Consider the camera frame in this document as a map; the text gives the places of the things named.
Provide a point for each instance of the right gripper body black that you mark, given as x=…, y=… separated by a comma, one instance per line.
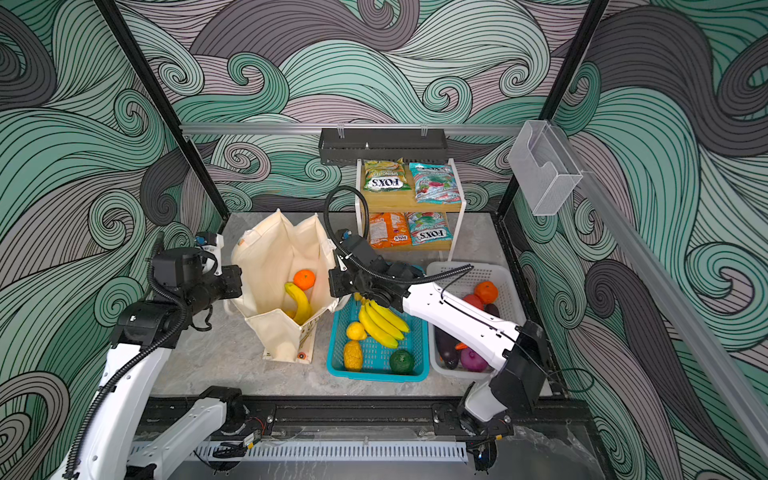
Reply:
x=348, y=280

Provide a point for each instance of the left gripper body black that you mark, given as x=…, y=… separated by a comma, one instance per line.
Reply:
x=224, y=287

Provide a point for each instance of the cream canvas grocery bag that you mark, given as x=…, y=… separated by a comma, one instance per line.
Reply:
x=269, y=254

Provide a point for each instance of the orange mandarin fruit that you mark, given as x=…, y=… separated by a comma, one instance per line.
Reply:
x=305, y=279

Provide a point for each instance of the yellow banana bunch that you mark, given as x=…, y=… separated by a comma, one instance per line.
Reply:
x=379, y=323

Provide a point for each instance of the single yellow banana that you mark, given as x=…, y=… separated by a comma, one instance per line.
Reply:
x=303, y=307

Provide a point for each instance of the yellow green Fox's candy bag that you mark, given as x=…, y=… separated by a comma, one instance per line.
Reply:
x=385, y=176

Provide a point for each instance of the teal red candy bag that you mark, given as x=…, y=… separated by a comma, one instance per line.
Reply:
x=434, y=184

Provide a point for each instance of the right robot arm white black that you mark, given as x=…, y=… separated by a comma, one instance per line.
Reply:
x=517, y=353

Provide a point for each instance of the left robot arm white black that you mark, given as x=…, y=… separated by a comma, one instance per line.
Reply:
x=184, y=281

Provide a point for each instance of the orange snack bag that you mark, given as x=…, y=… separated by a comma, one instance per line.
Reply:
x=388, y=230

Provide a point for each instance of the teal Fox's candy bag lower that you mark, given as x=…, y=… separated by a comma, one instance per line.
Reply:
x=428, y=227

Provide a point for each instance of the yellow lemon on bananas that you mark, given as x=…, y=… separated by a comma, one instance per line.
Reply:
x=355, y=331

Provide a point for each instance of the teal plastic basket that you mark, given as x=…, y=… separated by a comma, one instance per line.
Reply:
x=375, y=357

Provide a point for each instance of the white wooden two-tier shelf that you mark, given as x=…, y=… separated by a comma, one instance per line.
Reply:
x=404, y=201

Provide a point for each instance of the yellow textured pineapple fruit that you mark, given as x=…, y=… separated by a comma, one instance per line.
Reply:
x=353, y=356

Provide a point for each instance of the green avocado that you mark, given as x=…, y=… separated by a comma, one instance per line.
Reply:
x=402, y=362

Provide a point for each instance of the white plastic basket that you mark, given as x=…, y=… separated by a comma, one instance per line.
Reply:
x=507, y=302

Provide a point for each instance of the purple eggplant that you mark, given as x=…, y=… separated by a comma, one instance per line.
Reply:
x=446, y=348

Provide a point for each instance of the red tomato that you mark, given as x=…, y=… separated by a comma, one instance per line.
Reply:
x=475, y=301

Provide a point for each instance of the orange fruit in white basket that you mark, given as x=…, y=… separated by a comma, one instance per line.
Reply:
x=487, y=292

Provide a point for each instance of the small dark eggplant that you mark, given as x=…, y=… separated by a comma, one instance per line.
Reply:
x=493, y=310

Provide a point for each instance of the purple red onion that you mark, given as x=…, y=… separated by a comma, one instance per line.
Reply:
x=472, y=361

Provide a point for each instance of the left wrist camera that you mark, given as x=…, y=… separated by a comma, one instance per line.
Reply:
x=211, y=257

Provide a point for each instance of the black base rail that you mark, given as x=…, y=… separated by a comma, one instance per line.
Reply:
x=440, y=415

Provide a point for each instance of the aluminium wall rail back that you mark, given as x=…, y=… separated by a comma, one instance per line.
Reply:
x=277, y=128

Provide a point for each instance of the aluminium wall rail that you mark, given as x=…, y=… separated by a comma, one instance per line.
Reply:
x=277, y=128
x=613, y=203

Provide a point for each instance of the white slotted cable duct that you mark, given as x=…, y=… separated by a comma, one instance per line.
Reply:
x=357, y=451

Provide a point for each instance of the clear acrylic wall holder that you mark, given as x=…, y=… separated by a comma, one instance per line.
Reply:
x=545, y=165

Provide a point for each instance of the aluminium wall rail right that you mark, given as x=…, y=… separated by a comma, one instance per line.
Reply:
x=613, y=203

